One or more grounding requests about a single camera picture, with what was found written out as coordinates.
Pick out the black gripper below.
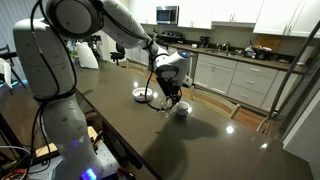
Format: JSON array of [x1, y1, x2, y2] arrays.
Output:
[[157, 79, 183, 109]]

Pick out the clear glass cup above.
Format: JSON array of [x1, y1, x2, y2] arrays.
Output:
[[159, 98, 173, 113]]

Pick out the white ceramic bowl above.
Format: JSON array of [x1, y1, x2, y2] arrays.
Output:
[[132, 87, 154, 103]]

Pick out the white ceramic mug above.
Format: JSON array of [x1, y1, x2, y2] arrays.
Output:
[[175, 100, 192, 117]]

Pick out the stainless steel dishwasher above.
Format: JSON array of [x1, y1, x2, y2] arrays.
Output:
[[188, 52, 199, 83]]

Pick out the light wooden chair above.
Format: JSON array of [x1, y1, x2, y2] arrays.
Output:
[[189, 85, 242, 120]]

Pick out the black kitchen stove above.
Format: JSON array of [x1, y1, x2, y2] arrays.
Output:
[[156, 30, 185, 46]]

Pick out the black coffee maker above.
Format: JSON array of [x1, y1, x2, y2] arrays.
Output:
[[199, 35, 211, 49]]

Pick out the black office chair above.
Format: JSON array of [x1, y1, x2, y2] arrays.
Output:
[[109, 42, 126, 67]]

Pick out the chrome sink faucet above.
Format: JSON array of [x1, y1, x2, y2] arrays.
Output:
[[216, 41, 232, 53]]

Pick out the dark kitchen countertop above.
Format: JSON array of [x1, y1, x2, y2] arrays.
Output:
[[178, 43, 308, 75]]

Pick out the white lower kitchen cabinets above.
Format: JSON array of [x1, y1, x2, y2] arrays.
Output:
[[126, 46, 301, 113]]

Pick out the white kitchen cabinets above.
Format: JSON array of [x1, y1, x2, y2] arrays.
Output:
[[126, 46, 301, 113], [128, 0, 320, 38]]

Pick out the stainless steel microwave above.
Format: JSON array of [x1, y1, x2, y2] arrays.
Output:
[[155, 5, 180, 26]]

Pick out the perforated robot mounting plate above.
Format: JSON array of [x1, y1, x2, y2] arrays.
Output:
[[29, 139, 121, 180]]

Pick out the dark clutter pile on countertop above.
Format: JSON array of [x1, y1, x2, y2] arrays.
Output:
[[244, 44, 273, 61]]

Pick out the white tapered bin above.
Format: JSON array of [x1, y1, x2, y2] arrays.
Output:
[[75, 41, 100, 70]]

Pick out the wooden cutting board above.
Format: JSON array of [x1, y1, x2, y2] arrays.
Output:
[[254, 34, 283, 53]]

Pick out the white upper kitchen cabinets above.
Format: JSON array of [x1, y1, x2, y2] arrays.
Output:
[[128, 0, 320, 38]]

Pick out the brown wooden board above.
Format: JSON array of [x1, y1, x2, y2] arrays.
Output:
[[34, 125, 99, 158]]

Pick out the stainless steel refrigerator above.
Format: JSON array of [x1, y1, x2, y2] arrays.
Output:
[[256, 19, 320, 180]]

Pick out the black metal stand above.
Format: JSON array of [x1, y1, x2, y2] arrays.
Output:
[[0, 44, 27, 90]]

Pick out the white vertical blinds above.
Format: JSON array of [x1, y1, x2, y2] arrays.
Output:
[[0, 0, 43, 79]]

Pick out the black cable along robot base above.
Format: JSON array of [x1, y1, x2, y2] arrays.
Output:
[[25, 0, 80, 180]]

